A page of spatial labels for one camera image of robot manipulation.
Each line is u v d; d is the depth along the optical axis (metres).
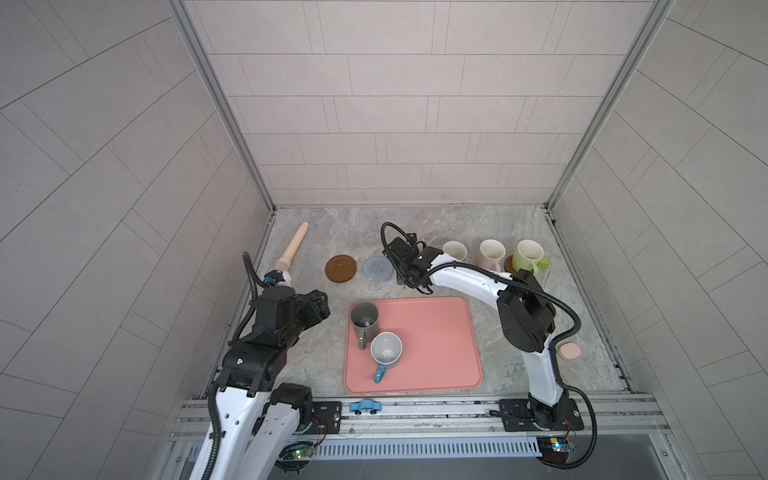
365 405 0.71
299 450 0.65
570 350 0.80
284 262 0.96
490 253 0.94
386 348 0.81
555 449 0.68
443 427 0.71
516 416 0.71
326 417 0.71
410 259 0.68
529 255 0.93
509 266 0.99
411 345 0.86
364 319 0.84
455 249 0.92
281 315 0.48
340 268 0.99
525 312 0.50
